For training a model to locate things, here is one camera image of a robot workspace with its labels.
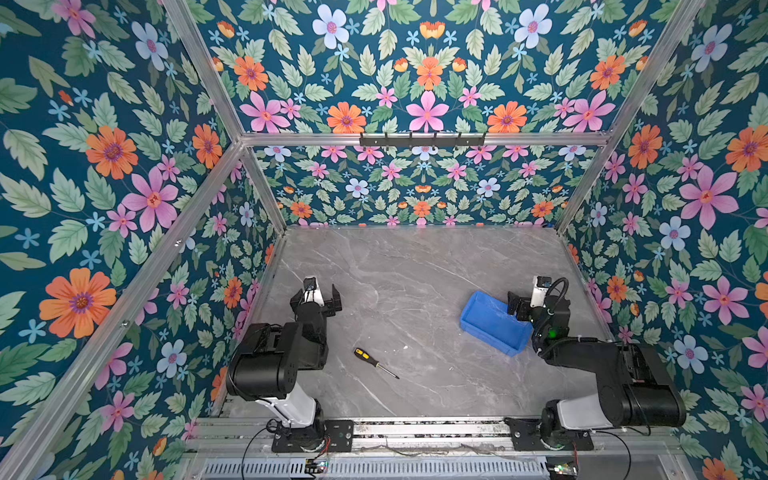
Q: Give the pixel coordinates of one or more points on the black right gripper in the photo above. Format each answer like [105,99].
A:
[522,306]

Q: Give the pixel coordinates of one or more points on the yellow and black screwdriver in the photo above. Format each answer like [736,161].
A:
[368,359]

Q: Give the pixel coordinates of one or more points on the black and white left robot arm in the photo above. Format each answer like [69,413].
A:
[265,365]

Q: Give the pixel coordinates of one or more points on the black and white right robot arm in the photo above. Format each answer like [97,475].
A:
[633,389]

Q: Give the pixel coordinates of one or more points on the blue plastic bin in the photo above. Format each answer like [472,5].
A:
[486,319]

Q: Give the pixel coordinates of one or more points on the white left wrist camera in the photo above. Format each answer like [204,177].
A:
[311,291]

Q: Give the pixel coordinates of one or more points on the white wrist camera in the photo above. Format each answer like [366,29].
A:
[311,291]
[541,286]

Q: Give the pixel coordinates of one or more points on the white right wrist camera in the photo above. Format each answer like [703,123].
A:
[541,286]

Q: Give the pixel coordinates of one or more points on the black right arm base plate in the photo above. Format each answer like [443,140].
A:
[538,435]

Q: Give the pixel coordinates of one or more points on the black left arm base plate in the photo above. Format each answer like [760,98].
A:
[325,436]

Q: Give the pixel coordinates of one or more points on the white slotted cable duct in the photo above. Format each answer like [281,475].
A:
[376,468]

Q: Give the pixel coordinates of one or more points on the black wall hook rack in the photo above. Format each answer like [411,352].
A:
[408,140]

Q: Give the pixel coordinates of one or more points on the aluminium front rail frame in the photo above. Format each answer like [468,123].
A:
[622,454]

